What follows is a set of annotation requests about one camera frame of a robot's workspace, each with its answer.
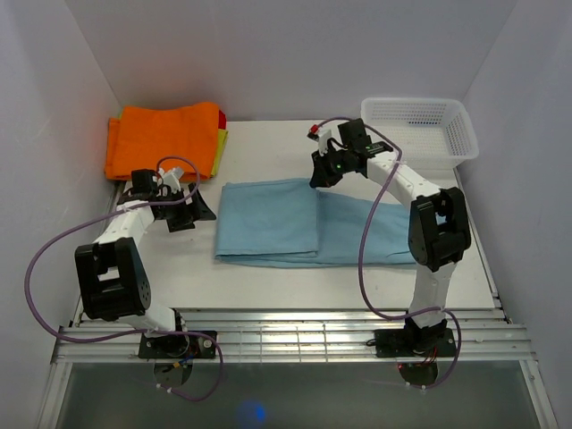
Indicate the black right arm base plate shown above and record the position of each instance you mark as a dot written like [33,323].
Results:
[392,343]

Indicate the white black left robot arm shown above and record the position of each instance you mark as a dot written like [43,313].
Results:
[113,281]

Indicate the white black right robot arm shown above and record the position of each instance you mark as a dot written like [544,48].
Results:
[438,230]

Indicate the white perforated plastic basket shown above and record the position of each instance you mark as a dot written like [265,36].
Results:
[434,133]

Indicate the folded orange trousers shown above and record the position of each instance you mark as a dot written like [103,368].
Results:
[206,113]

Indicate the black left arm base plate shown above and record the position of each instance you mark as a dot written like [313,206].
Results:
[178,347]

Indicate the folded red trousers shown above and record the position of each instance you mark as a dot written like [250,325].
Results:
[222,124]

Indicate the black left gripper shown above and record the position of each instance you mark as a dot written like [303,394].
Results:
[197,210]

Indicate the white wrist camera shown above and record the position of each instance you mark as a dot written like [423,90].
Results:
[170,178]
[321,137]

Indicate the light blue trousers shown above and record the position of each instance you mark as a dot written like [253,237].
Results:
[287,224]

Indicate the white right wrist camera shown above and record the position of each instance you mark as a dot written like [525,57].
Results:
[321,137]

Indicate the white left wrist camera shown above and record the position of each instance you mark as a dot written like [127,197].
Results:
[170,178]

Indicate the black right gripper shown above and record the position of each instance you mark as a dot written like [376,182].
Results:
[322,178]

